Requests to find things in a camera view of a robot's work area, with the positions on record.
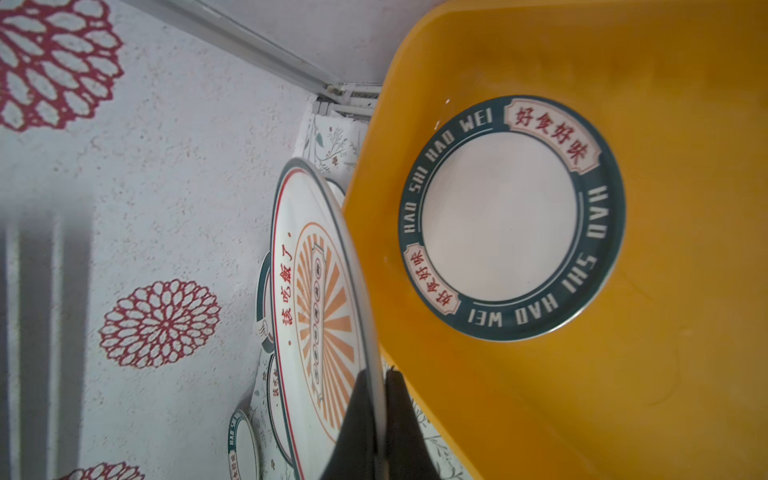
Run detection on orange sunburst plate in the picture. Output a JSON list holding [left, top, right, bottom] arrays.
[[266, 354, 295, 468], [271, 158, 387, 479]]

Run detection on yellow plastic bin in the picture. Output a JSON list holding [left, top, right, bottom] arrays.
[[345, 1, 767, 479]]

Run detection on orange sunburst plate front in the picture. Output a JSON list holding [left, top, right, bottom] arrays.
[[271, 158, 387, 479]]

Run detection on white plate grey motif right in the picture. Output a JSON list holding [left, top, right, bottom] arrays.
[[325, 178, 345, 209]]

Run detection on green rim plate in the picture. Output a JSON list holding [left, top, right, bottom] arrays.
[[255, 251, 275, 354], [397, 95, 626, 342], [227, 409, 261, 480]]

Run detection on orange sunburst plate back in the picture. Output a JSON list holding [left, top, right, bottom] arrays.
[[266, 354, 295, 468]]

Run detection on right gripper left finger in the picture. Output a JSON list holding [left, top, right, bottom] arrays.
[[321, 370, 376, 480]]

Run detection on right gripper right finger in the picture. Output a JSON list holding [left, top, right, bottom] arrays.
[[385, 369, 440, 480]]

